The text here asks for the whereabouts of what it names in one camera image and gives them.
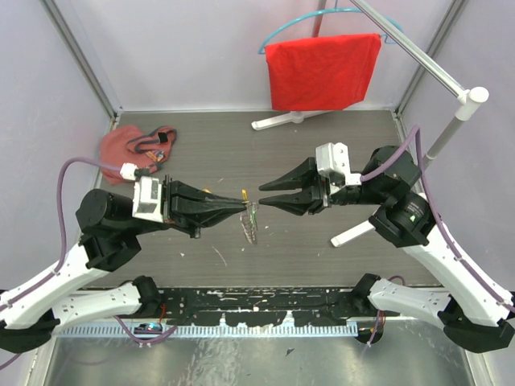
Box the teal clothes hanger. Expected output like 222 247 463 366
257 7 406 57

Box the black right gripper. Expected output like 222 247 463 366
257 154 388 216

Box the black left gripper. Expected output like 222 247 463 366
126 173 249 240

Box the aluminium frame post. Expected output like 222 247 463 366
40 1 120 121

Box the large keyring with yellow grip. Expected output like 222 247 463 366
240 189 258 245

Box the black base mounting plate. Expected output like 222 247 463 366
162 286 377 327

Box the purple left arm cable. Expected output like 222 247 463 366
0 158 124 371

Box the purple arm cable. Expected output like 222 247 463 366
360 124 515 314
0 158 124 371

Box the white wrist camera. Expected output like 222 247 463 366
120 162 164 223
315 142 361 190

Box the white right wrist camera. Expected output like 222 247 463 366
315 142 361 190

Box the white garment rack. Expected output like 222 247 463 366
251 1 489 248

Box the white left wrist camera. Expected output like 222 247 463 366
120 162 164 223

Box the slotted grey cable duct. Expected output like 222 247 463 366
60 322 358 338

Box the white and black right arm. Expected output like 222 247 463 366
260 142 514 353

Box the crumpled dusty red garment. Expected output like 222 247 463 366
100 125 178 175

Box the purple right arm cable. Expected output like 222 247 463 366
360 124 515 314

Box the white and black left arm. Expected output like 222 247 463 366
1 177 247 354

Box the red cloth on hanger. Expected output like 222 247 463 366
265 34 381 112

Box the key with green tag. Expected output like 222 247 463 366
249 203 258 226

